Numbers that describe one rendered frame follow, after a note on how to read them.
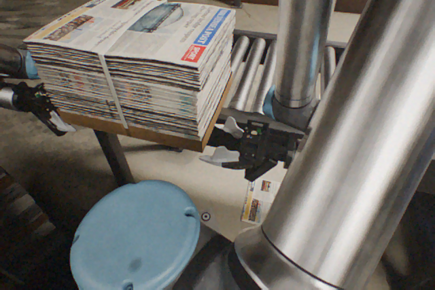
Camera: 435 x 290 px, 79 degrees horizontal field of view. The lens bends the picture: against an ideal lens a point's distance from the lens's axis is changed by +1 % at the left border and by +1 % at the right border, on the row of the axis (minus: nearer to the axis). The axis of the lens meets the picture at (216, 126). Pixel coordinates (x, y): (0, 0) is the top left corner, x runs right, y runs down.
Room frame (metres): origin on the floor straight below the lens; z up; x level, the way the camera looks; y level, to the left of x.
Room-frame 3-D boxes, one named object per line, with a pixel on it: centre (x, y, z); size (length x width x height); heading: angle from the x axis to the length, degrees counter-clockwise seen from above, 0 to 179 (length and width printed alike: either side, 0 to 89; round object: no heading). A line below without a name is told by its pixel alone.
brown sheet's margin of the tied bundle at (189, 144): (0.55, 0.07, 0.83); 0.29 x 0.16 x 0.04; 164
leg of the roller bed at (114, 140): (0.66, 0.39, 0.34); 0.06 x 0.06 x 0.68; 74
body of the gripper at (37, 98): (0.58, 0.49, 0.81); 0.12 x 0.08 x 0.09; 74
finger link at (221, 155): (0.39, -0.01, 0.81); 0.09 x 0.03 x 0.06; 101
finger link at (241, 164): (0.39, -0.05, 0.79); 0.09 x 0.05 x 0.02; 101
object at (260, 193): (0.71, -0.34, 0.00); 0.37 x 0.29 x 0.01; 74
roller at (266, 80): (0.76, -0.17, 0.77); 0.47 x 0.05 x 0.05; 164
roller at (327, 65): (0.70, -0.36, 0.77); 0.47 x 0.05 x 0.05; 164
